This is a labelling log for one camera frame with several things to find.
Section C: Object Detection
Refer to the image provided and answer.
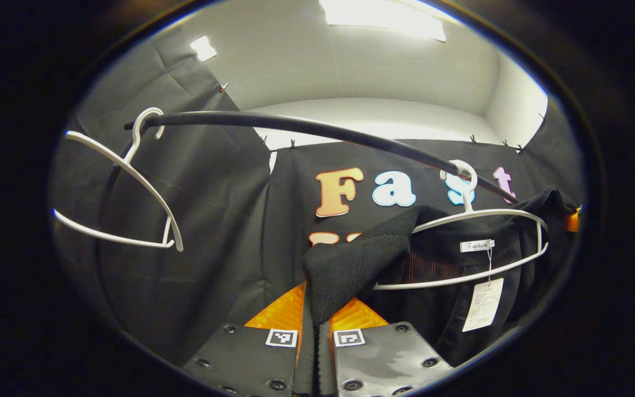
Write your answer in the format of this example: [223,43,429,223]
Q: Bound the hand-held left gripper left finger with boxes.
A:
[182,282,316,397]

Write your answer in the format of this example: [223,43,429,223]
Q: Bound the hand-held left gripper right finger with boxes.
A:
[317,298,454,397]

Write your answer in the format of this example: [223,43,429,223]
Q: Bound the black jacket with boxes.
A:
[303,187,580,367]

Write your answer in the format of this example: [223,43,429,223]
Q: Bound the white plastic hanger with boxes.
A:
[373,160,550,291]
[52,108,184,253]

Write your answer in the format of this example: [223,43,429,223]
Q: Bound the black clothes rack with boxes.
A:
[94,110,519,331]

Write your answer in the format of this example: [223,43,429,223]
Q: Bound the black backdrop cloth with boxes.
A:
[47,25,588,367]

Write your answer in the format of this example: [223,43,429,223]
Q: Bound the large ceiling light panel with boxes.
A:
[320,0,446,42]

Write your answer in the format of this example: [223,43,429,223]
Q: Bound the small ceiling light panel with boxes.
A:
[191,36,217,61]

